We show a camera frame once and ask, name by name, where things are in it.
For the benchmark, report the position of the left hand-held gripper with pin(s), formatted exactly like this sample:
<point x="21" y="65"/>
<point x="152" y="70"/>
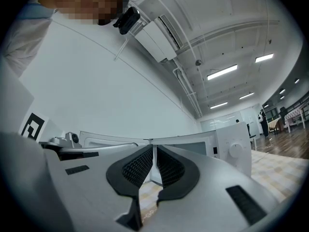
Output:
<point x="51" y="129"/>

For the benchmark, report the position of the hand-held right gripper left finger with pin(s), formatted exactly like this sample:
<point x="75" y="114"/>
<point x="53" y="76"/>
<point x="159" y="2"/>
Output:
<point x="96" y="192"/>

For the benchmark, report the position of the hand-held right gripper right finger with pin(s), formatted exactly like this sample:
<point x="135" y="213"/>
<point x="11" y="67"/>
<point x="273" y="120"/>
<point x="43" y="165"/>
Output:
<point x="205" y="202"/>

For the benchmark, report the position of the white microwave knob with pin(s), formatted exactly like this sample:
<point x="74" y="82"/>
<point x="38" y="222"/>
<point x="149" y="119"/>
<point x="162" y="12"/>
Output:
<point x="236" y="150"/>

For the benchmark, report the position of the white microwave oven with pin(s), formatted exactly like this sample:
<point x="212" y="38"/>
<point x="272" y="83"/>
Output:
<point x="239" y="134"/>

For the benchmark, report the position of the yellow-cloth table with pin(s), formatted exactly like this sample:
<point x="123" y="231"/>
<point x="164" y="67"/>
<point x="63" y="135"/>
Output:
<point x="274" y="124"/>

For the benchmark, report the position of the white ceiling pipes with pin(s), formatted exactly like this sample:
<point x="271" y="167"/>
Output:
<point x="190" y="91"/>

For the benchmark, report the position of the white air conditioner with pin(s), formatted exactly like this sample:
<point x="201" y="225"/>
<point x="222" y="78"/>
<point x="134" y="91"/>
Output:
<point x="157" y="40"/>

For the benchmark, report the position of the small checkered-cloth table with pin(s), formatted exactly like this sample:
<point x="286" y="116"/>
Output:
<point x="295" y="116"/>

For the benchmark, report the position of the ceiling smoke detector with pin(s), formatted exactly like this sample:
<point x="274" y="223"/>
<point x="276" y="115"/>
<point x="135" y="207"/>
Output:
<point x="198" y="62"/>

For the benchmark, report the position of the person's white shirt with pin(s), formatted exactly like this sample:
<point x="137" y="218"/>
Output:
<point x="21" y="45"/>

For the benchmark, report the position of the row of ceiling lights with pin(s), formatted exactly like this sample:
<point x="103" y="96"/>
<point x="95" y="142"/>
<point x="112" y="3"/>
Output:
<point x="222" y="72"/>

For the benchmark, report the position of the person's face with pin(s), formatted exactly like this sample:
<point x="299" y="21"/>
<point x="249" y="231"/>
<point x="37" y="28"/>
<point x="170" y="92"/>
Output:
<point x="82" y="1"/>

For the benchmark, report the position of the black head camera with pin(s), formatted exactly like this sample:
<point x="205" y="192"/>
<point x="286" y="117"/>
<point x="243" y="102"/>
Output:
<point x="128" y="20"/>

